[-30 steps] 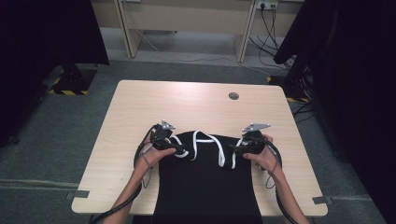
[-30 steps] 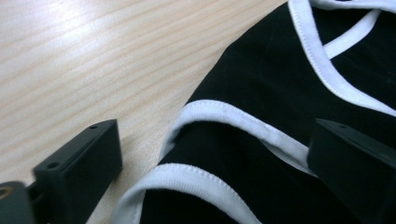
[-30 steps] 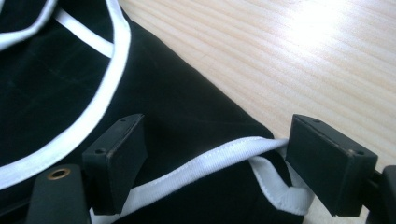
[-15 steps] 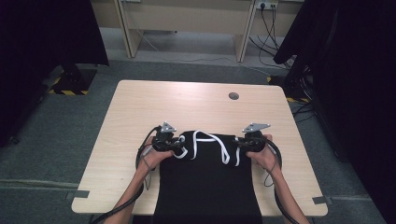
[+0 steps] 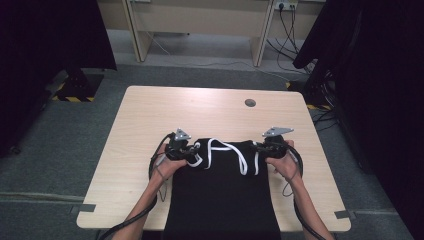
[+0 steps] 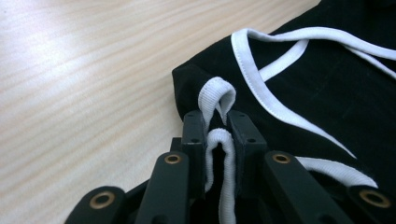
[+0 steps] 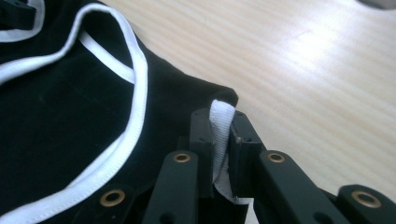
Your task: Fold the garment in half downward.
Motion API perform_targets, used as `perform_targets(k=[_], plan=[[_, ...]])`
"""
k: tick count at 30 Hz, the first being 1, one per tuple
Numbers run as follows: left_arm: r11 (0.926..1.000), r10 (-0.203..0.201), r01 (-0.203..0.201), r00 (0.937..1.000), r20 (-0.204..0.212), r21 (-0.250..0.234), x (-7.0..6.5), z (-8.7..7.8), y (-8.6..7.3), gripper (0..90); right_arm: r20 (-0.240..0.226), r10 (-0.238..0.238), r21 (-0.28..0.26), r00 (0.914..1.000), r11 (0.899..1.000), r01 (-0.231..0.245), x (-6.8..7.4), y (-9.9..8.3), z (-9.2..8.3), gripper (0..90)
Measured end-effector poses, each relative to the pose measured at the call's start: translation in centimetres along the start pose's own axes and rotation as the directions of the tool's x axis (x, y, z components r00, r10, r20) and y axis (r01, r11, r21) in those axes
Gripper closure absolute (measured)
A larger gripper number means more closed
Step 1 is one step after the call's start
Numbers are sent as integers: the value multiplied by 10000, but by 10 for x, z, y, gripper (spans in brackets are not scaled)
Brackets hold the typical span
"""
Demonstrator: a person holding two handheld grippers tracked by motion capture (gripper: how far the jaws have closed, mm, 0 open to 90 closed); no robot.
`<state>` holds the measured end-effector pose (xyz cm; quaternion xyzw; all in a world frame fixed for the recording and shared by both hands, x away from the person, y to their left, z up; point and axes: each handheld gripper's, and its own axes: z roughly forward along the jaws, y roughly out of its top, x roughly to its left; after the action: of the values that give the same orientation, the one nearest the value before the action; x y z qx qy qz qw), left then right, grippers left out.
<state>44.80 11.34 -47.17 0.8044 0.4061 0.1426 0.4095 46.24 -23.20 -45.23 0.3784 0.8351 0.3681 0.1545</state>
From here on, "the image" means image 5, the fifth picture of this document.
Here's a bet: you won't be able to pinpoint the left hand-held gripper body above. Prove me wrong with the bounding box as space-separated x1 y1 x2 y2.
164 128 196 162

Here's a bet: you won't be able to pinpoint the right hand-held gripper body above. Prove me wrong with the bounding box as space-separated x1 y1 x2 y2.
262 126 295 159

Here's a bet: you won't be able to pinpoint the black pants with white stripes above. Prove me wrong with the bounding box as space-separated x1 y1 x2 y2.
163 137 281 240

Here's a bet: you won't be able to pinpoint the person's left hand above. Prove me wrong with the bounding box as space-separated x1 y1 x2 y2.
151 153 189 183

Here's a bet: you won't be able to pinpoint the person's right hand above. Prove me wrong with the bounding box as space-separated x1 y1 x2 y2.
265 139 303 184

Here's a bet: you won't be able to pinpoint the black stand base hazard tape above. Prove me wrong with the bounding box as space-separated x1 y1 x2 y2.
285 79 334 111
51 68 105 103

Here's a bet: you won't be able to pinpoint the grey tape piece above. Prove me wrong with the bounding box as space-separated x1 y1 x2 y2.
69 203 97 215
334 209 356 220

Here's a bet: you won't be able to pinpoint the black curtain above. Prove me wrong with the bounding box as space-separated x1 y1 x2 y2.
0 0 118 158
293 0 424 240

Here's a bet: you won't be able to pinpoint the beige desk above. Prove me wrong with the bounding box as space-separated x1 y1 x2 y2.
96 0 328 68

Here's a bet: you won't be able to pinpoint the thin grey cord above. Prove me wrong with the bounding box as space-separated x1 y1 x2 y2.
282 171 302 198
155 165 169 203

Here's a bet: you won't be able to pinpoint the black power cables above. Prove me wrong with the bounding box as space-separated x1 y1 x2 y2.
266 4 318 75

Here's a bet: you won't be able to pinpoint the white wall outlet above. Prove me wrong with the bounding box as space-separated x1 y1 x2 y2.
273 0 299 11

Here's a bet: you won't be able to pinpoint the grey floor cable cover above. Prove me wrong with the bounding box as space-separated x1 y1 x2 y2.
0 191 85 203

